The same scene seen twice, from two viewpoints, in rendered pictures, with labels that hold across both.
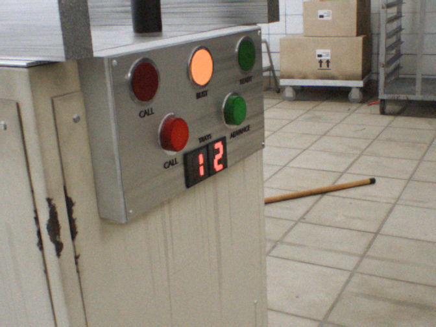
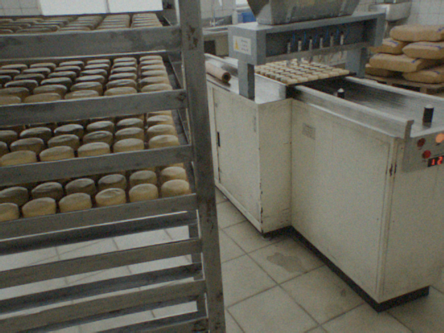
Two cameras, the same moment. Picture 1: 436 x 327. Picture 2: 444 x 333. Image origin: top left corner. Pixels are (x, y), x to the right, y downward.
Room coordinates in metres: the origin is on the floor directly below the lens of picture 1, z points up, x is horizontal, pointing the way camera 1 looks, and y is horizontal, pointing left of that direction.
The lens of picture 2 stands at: (-1.10, -0.13, 1.39)
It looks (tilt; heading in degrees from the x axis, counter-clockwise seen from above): 24 degrees down; 33
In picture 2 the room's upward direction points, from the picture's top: 4 degrees counter-clockwise
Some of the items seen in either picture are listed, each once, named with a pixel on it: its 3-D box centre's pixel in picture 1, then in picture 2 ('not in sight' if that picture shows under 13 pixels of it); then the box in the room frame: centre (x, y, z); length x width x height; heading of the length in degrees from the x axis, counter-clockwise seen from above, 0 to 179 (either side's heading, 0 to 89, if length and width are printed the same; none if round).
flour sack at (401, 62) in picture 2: not in sight; (402, 61); (4.55, 0.90, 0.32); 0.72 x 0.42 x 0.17; 65
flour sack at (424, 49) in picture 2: not in sight; (437, 47); (4.59, 0.55, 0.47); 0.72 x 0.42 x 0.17; 156
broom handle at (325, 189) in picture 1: (249, 203); not in sight; (2.15, -0.11, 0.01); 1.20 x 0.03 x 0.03; 108
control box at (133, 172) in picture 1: (189, 110); (433, 147); (0.54, 0.03, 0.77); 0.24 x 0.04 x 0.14; 145
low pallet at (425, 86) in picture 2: not in sight; (411, 79); (4.74, 0.79, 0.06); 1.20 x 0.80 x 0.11; 63
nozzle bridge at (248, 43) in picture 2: not in sight; (303, 54); (1.04, 0.74, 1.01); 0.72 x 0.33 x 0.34; 145
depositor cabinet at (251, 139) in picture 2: not in sight; (263, 134); (1.31, 1.13, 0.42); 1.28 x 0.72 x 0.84; 55
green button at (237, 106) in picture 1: (233, 110); not in sight; (0.57, -0.02, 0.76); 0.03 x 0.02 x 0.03; 145
